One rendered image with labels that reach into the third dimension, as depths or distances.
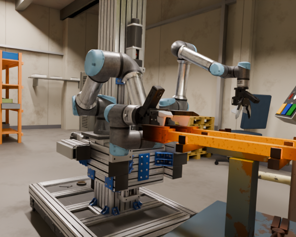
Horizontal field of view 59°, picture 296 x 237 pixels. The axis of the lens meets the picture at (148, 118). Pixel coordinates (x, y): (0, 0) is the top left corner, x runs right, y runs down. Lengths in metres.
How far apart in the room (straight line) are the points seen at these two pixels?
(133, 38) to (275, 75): 3.34
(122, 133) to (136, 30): 1.00
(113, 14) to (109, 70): 0.77
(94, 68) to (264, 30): 4.13
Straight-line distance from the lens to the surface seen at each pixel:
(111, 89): 1.83
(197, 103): 5.68
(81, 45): 8.94
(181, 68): 1.97
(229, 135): 0.73
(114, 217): 1.93
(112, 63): 1.18
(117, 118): 0.96
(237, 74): 1.75
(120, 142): 0.97
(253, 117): 4.40
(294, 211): 1.09
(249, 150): 0.59
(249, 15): 5.02
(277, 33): 4.92
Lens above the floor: 1.03
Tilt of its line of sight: 4 degrees down
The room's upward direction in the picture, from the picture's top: 2 degrees clockwise
